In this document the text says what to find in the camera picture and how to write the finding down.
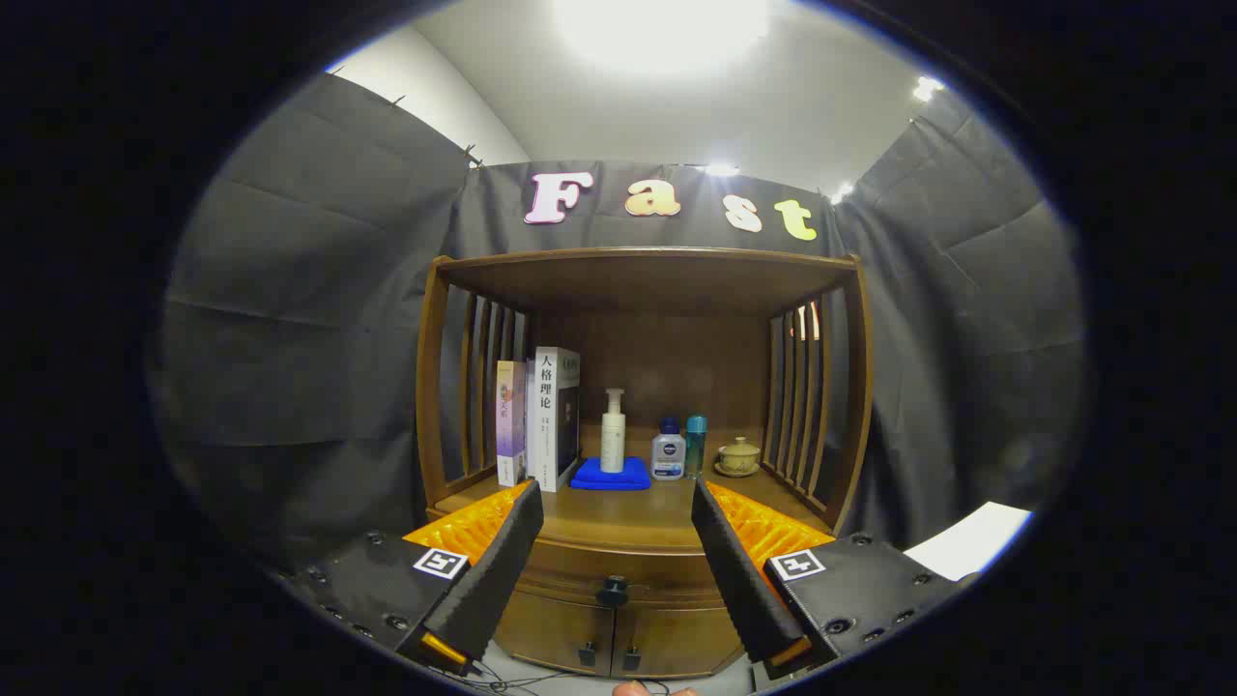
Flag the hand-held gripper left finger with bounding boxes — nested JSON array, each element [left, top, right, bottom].
[[280, 480, 545, 678]]

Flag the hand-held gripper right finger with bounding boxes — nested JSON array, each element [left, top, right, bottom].
[[690, 478, 977, 682]]

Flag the brown wooden drawer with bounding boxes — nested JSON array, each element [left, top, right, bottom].
[[515, 539, 750, 610]]

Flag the wooden cabinet door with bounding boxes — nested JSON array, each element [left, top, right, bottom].
[[611, 601, 745, 681], [495, 590, 616, 678]]

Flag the wooden countertop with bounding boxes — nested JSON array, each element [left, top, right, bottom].
[[435, 464, 837, 554]]

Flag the brown wooden cabinet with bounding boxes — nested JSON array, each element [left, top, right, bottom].
[[416, 246, 876, 681]]

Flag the yellow lidded teacup with saucer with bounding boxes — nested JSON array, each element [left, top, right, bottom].
[[714, 436, 763, 479]]

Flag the white bottle with blue pump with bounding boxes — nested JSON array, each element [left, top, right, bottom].
[[650, 417, 687, 482]]

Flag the blue folded cloth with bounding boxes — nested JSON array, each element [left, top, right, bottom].
[[569, 456, 652, 492]]

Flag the purple and white book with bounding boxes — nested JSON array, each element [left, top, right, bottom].
[[496, 361, 529, 487]]

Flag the thick white book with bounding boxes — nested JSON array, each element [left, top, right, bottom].
[[529, 346, 582, 494]]

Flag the white sheet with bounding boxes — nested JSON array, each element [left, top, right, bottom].
[[904, 501, 1033, 583]]

